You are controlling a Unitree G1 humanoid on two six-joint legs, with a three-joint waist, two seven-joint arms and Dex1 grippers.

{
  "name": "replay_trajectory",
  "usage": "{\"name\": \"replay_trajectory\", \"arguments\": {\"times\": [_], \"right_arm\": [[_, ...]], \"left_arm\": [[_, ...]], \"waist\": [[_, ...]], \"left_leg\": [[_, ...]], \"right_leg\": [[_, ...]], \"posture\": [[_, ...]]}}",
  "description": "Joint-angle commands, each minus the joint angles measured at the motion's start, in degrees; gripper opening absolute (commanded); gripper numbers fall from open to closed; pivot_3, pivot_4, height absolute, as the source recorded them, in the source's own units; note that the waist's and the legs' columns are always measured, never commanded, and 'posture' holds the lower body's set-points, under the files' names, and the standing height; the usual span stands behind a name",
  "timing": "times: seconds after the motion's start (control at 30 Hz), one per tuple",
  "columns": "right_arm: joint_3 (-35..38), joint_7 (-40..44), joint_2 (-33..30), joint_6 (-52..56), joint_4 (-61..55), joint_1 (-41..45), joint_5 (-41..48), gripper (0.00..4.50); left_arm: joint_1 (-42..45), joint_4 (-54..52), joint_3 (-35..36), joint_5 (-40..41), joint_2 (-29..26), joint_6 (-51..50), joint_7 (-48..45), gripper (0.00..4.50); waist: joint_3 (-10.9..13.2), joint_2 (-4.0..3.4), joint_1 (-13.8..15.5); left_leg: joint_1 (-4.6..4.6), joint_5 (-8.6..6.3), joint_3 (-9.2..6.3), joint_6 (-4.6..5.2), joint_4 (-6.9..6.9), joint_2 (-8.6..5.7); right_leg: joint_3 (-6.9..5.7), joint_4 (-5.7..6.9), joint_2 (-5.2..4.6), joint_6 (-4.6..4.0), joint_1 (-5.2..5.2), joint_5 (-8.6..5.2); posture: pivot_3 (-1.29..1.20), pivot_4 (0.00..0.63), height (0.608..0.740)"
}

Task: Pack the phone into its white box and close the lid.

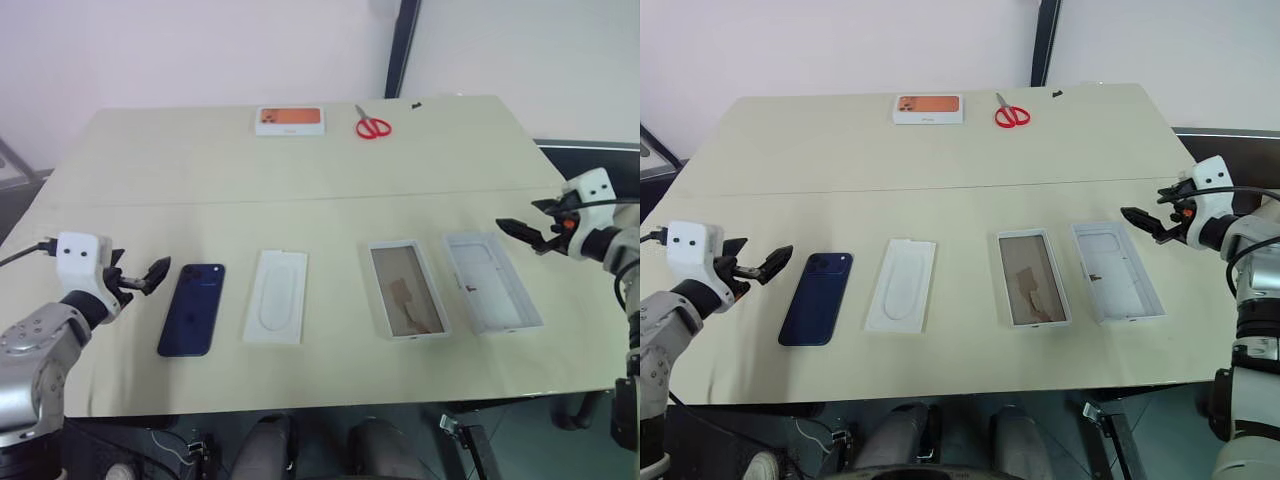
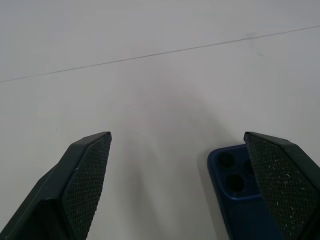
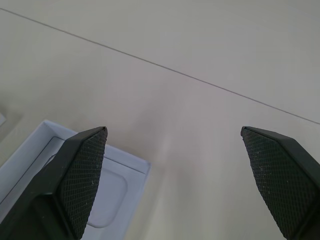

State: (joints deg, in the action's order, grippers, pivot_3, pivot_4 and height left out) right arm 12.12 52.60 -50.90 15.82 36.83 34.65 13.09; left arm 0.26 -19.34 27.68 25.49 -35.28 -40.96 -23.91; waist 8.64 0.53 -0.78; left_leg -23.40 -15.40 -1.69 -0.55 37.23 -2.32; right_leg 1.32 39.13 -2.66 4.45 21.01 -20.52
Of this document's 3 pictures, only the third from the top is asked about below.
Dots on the white phone box base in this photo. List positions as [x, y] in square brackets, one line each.
[117, 190]

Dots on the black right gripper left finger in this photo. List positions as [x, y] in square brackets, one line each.
[62, 180]

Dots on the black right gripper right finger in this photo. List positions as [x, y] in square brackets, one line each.
[282, 175]

